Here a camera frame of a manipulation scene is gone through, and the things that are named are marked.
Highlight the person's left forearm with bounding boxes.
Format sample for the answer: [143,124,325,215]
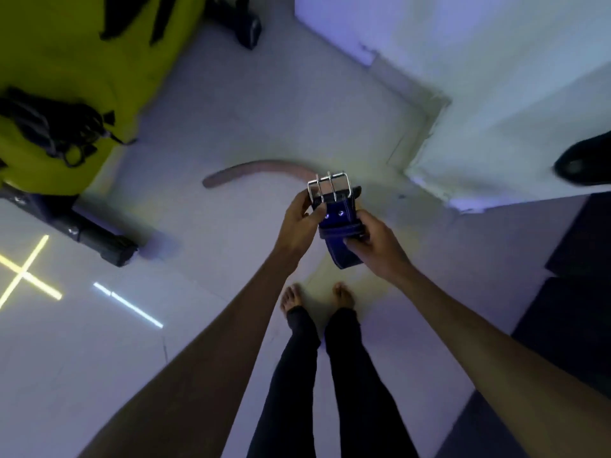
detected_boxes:
[76,250,302,458]

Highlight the dark floor mat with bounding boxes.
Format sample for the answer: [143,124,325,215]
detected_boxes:
[434,191,611,458]

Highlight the black bundle of straps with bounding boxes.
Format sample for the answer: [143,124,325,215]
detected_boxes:
[0,87,138,169]

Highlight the black rounded object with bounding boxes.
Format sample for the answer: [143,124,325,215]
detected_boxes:
[554,130,611,187]

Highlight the person's right foot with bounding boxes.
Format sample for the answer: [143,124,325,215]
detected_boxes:
[332,281,356,310]

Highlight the blue leather belt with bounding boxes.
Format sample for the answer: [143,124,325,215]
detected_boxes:
[202,159,371,271]

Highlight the person's left hand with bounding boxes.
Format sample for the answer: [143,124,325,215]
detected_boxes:
[273,188,329,264]

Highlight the person's right forearm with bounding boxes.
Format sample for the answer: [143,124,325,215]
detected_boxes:
[389,264,611,458]

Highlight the black strap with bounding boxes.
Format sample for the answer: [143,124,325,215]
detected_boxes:
[99,0,146,41]
[149,0,179,46]

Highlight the black trousers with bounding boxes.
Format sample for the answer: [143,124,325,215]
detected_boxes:
[246,305,420,458]

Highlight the person's left foot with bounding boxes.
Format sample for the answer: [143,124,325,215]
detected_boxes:
[280,283,303,316]

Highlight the person's foot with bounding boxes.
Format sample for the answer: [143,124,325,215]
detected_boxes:
[280,283,303,316]
[332,281,356,310]

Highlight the yellow-green covered table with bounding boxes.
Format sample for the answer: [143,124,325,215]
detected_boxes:
[0,0,207,196]

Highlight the person's right hand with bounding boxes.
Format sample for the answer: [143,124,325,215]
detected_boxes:
[344,211,413,285]

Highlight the black metal table base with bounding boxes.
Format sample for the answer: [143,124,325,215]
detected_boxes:
[0,182,140,268]

